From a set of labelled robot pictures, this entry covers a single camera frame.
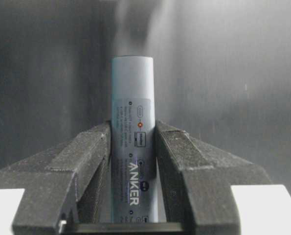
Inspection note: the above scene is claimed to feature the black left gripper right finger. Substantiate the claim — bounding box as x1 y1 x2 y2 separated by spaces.
155 121 271 235

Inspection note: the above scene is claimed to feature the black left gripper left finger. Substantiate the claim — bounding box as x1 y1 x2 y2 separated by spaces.
0 121 111 235

